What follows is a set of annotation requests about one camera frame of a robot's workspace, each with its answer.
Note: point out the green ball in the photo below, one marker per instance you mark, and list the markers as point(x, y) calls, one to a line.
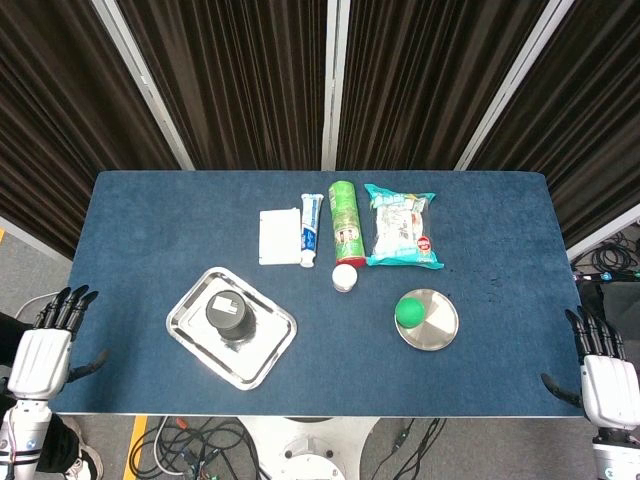
point(410, 312)

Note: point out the teal snack bag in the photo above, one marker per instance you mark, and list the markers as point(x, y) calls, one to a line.
point(400, 230)

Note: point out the black power strip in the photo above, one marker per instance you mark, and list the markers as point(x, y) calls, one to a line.
point(605, 276)

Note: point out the black cylindrical jar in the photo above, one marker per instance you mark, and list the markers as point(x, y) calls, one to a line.
point(225, 317)

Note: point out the green chips can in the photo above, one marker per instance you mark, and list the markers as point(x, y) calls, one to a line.
point(346, 225)

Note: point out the white blue toothpaste tube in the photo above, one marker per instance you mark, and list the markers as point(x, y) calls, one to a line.
point(310, 230)

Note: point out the flat white box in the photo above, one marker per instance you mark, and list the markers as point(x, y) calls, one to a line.
point(277, 237)

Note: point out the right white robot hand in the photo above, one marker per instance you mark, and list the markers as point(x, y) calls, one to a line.
point(610, 385)

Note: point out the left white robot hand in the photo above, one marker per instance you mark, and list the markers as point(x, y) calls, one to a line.
point(40, 360)

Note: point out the rectangular steel tray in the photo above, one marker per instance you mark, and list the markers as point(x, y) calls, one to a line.
point(270, 335)

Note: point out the dark brown curtain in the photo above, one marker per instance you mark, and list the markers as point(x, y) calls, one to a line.
point(430, 85)
point(235, 85)
point(595, 125)
point(60, 125)

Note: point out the black trouser leg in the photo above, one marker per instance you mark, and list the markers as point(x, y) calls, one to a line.
point(57, 445)

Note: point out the blue table cloth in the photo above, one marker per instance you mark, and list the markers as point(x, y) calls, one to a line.
point(150, 225)

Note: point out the round steel plate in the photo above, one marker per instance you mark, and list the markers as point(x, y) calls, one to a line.
point(437, 325)

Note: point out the white partition post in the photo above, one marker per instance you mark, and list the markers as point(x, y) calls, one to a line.
point(334, 85)
point(145, 85)
point(515, 85)

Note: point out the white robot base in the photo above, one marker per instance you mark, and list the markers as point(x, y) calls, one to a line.
point(305, 450)

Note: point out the white sneaker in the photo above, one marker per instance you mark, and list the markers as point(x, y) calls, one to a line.
point(87, 462)

